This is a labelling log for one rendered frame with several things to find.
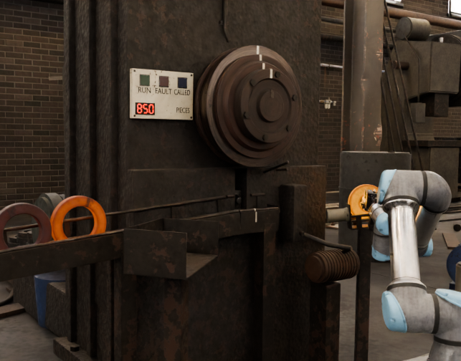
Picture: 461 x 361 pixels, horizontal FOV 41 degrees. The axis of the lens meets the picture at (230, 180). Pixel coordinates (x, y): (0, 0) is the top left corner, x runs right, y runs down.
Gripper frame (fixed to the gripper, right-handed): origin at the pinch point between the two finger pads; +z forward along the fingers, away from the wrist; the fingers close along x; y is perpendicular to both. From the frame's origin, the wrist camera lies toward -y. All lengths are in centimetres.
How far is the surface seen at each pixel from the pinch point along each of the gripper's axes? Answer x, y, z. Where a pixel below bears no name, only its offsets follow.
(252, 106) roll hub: 51, 43, -19
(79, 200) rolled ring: 108, 18, -55
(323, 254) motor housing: 20.4, -17.0, -20.2
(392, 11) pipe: -229, 25, 862
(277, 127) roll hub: 41, 34, -14
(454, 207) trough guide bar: -35.9, -1.6, -5.0
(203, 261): 67, 3, -69
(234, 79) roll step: 58, 52, -17
